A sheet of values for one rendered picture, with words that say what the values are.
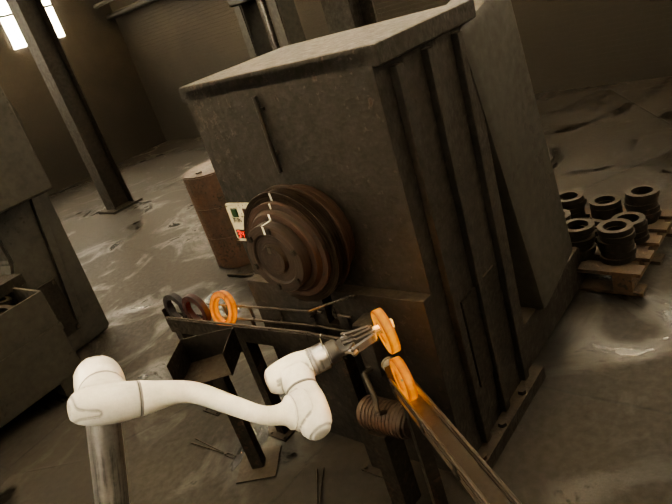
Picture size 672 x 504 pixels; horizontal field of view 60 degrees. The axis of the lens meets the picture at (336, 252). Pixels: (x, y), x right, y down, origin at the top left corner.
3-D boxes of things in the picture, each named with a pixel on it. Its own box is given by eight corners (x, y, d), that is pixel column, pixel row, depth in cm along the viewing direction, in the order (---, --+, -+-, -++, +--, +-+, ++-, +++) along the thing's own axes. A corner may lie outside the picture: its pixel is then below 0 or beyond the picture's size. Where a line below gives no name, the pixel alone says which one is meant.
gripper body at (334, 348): (327, 357, 193) (352, 345, 195) (334, 369, 186) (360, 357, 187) (319, 339, 190) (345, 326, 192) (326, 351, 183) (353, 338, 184)
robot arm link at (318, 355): (319, 380, 185) (336, 372, 186) (309, 357, 181) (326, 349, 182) (312, 366, 193) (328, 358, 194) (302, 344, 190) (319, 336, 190)
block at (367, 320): (381, 358, 239) (365, 309, 230) (397, 362, 234) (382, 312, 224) (366, 375, 232) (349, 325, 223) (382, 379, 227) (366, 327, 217)
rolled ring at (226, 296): (206, 291, 294) (212, 290, 297) (212, 327, 295) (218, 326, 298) (228, 290, 282) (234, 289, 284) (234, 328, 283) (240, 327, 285)
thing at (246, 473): (234, 454, 299) (180, 339, 270) (283, 445, 294) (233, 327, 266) (225, 486, 280) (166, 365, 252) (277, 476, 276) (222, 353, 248)
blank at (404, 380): (412, 398, 206) (404, 402, 205) (394, 357, 209) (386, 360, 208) (422, 398, 191) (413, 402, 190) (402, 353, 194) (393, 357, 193)
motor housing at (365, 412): (401, 484, 251) (368, 386, 229) (446, 501, 236) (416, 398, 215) (385, 507, 242) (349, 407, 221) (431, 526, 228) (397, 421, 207)
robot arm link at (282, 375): (308, 358, 195) (323, 389, 186) (265, 379, 193) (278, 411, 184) (301, 341, 187) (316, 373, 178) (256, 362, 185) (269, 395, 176)
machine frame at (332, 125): (372, 340, 356) (279, 47, 287) (548, 373, 285) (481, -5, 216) (295, 420, 309) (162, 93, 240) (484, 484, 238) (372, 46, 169)
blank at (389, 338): (374, 301, 197) (365, 305, 196) (390, 316, 182) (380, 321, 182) (389, 339, 202) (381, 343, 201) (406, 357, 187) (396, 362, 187)
